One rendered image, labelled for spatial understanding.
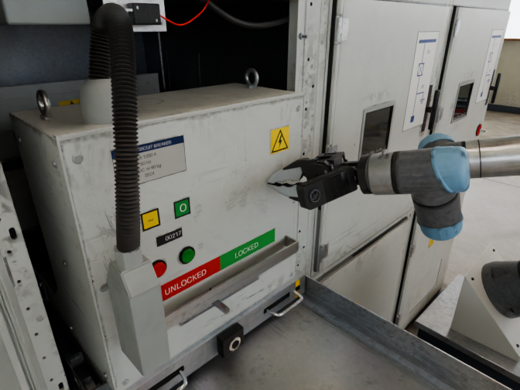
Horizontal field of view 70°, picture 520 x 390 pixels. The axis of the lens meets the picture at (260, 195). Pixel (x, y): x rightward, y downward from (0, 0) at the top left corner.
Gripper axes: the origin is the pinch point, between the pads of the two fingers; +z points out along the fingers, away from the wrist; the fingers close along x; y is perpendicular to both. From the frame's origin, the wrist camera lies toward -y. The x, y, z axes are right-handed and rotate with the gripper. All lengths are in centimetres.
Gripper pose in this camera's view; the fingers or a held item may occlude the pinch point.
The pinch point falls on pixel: (271, 183)
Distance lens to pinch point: 76.8
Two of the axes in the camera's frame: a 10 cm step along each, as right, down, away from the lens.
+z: -8.3, 0.3, 5.5
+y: 5.0, -3.6, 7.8
